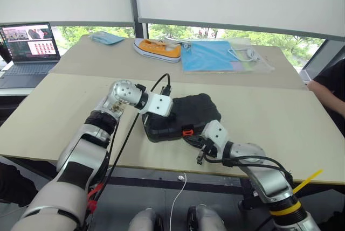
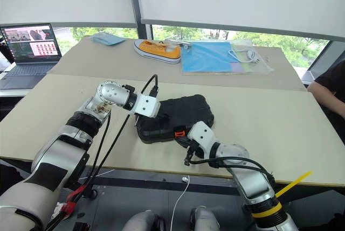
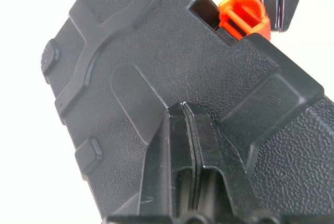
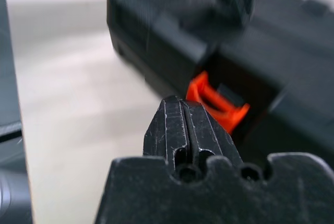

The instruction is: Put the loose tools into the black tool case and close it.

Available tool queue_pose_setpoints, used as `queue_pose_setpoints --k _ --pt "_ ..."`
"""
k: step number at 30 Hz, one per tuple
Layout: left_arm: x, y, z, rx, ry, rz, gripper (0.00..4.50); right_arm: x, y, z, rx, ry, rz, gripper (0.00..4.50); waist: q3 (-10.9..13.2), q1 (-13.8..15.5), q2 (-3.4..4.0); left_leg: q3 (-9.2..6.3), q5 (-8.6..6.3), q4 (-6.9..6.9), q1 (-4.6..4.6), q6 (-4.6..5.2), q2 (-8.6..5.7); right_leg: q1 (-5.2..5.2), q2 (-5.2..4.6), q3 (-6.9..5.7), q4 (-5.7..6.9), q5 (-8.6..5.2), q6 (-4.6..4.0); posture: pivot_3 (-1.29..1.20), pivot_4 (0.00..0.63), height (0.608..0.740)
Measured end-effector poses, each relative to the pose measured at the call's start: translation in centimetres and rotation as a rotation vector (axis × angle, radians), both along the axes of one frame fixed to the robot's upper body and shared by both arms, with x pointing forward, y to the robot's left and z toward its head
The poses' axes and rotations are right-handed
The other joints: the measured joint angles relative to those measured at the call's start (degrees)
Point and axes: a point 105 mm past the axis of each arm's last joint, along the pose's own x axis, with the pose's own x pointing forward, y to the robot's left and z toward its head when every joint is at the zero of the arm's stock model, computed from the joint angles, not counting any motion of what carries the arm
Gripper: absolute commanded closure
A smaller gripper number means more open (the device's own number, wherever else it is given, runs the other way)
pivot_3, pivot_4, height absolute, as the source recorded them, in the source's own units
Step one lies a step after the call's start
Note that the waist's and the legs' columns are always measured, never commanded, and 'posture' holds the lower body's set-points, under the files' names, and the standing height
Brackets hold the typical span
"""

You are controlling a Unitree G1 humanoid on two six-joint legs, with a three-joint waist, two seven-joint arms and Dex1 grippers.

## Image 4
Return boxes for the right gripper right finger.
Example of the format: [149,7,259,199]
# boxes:
[182,100,244,168]

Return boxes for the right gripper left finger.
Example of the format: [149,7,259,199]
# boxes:
[142,95,189,173]

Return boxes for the orange latch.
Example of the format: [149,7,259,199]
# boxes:
[185,70,252,135]

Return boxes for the black tool case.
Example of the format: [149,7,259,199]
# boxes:
[105,0,334,163]

